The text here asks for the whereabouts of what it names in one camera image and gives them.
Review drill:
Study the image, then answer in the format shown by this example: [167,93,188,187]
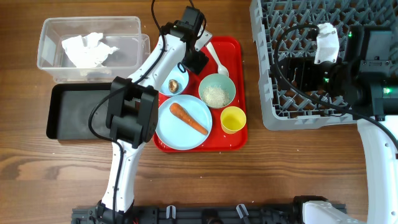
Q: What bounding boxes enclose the brown mushroom piece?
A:
[169,79,179,93]

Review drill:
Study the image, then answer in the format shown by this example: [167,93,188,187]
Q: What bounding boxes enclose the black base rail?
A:
[71,204,348,224]

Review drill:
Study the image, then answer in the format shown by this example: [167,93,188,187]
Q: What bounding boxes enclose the black cable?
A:
[273,24,398,150]
[88,0,200,218]

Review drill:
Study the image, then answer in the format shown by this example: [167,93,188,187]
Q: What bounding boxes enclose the red serving tray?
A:
[153,37,248,152]

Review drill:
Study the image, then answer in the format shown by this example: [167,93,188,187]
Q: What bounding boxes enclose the orange carrot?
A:
[169,103,208,135]

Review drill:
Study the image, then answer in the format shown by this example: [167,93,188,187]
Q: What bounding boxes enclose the light blue plate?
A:
[155,95,213,151]

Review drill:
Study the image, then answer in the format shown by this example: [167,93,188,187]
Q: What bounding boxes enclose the yellow cup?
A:
[220,106,246,134]

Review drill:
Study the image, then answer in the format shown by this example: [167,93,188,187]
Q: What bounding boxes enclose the grey dishwasher rack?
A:
[249,0,397,131]

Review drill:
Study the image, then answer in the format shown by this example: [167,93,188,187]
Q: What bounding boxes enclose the white plastic spoon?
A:
[206,42,229,77]

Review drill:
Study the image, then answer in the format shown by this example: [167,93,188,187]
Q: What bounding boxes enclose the clear plastic bin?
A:
[37,16,150,83]

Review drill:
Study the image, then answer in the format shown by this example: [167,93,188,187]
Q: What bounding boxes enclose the white napkin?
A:
[62,32,119,68]

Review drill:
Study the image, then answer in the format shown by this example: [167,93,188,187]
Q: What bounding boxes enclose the right black cable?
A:
[273,24,398,150]

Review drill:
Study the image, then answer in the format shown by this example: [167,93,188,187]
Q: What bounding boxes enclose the left black cable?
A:
[88,0,200,218]

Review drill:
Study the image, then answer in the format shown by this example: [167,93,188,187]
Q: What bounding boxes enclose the small blue bowl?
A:
[159,63,189,96]

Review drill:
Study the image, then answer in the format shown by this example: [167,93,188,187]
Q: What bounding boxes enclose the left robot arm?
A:
[88,5,211,223]

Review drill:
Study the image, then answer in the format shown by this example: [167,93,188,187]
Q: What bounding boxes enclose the black tray bin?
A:
[46,83,113,141]

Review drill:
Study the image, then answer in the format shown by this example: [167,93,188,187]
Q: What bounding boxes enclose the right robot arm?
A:
[273,23,397,223]

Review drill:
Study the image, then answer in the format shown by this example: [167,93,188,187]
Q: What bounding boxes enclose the green bowl with rice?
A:
[198,73,236,109]

